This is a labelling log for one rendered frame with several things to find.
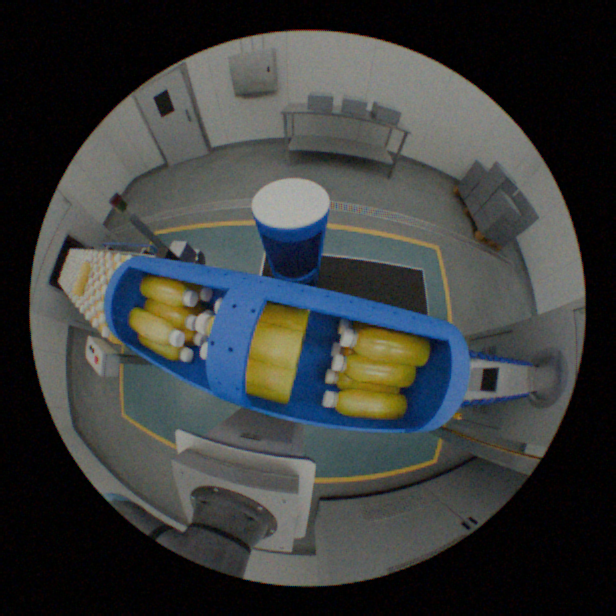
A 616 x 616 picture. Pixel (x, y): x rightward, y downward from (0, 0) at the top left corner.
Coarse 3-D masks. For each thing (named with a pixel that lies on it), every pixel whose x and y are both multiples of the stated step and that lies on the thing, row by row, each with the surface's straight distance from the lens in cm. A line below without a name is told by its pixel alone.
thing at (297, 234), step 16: (256, 224) 69; (320, 224) 65; (272, 240) 100; (288, 240) 64; (304, 240) 109; (320, 240) 75; (272, 256) 108; (288, 256) 125; (304, 256) 125; (320, 256) 89; (272, 272) 105; (288, 272) 145; (304, 272) 146
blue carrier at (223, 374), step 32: (128, 288) 63; (224, 288) 32; (256, 288) 31; (288, 288) 32; (224, 320) 28; (256, 320) 28; (320, 320) 50; (352, 320) 49; (384, 320) 31; (416, 320) 36; (224, 352) 28; (320, 352) 53; (448, 352) 45; (192, 384) 44; (224, 384) 31; (320, 384) 52; (416, 384) 54; (448, 384) 36; (288, 416) 38; (320, 416) 44; (416, 416) 52; (448, 416) 42
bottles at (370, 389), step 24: (192, 288) 54; (168, 312) 54; (192, 312) 57; (192, 336) 57; (336, 360) 41; (360, 360) 41; (336, 384) 49; (360, 384) 48; (384, 384) 45; (408, 384) 48; (336, 408) 44; (360, 408) 43; (384, 408) 46
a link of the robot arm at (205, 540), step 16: (160, 528) 39; (176, 528) 42; (192, 528) 40; (176, 544) 37; (192, 544) 36; (208, 544) 36; (224, 544) 37; (192, 560) 35; (208, 560) 35; (224, 560) 36; (240, 560) 38; (240, 576) 38
